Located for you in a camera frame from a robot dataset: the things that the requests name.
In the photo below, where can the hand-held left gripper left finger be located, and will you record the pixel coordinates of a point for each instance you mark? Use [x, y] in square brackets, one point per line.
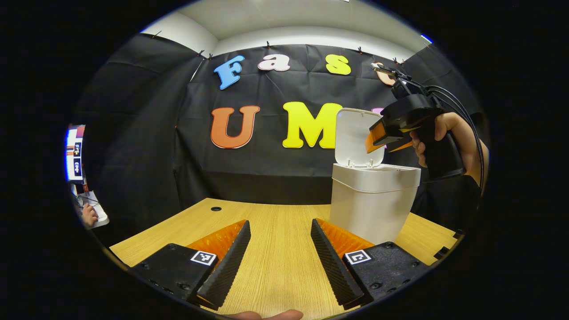
[229, 266]

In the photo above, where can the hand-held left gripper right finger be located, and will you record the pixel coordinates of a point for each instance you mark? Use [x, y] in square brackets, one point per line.
[333, 262]

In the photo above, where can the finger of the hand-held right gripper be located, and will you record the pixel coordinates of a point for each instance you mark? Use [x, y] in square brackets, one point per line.
[375, 138]
[402, 146]

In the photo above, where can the white desktop garbage bin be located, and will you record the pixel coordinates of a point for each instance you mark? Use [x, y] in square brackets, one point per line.
[373, 209]

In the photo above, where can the wooden desktop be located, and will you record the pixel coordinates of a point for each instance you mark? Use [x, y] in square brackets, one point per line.
[280, 249]

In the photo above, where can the black backdrop cloth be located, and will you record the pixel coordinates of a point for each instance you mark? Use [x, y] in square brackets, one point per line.
[266, 173]

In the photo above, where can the white side desk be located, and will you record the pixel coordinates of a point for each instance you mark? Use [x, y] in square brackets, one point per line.
[101, 213]

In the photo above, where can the computer monitor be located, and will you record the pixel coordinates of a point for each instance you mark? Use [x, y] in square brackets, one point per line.
[74, 153]

